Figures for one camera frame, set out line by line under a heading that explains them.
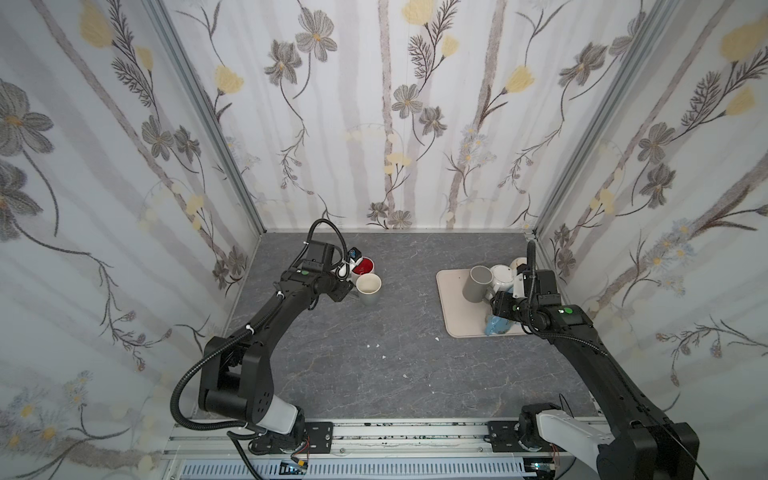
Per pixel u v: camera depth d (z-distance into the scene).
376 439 0.75
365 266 1.03
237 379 0.43
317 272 0.66
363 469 0.70
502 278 0.93
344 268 0.76
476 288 0.96
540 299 0.60
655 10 0.69
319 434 0.75
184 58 0.75
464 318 0.98
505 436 0.73
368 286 0.97
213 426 0.45
